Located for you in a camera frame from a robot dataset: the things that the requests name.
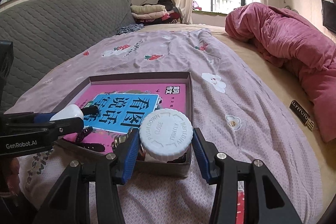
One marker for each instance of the stack of folded clothes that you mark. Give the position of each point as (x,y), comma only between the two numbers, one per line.
(149,12)

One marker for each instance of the black woven label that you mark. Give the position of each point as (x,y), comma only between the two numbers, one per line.
(302,115)

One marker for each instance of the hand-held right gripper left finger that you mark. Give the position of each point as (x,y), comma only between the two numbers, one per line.
(128,158)

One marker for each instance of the white capsule case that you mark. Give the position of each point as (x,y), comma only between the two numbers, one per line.
(68,112)

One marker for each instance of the glossy black case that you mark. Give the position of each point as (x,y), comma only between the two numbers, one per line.
(92,147)

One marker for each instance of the dark floral cloth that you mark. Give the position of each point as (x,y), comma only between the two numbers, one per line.
(130,29)

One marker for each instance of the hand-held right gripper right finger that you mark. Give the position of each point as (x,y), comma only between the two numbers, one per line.
(202,158)

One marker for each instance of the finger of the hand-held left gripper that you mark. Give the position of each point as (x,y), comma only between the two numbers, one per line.
(39,127)
(43,118)

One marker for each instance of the pink quilt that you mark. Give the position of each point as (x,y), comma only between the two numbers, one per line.
(288,37)

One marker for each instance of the grey cardboard box tray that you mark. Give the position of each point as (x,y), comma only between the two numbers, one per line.
(157,169)

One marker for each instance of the black hair clip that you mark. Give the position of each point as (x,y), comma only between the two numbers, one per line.
(90,109)

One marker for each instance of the pink and blue book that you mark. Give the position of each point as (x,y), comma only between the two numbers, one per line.
(118,108)

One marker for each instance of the metal chair back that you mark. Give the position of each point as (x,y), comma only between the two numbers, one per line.
(292,8)

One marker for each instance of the grey quilted headboard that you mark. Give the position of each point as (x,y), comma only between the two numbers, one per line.
(52,37)

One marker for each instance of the strawberry bear printed blanket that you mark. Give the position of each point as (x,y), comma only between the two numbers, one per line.
(236,134)

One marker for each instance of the person's left hand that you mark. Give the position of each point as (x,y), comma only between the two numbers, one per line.
(13,174)

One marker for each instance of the black wall television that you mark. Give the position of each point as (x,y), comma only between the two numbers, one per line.
(329,15)

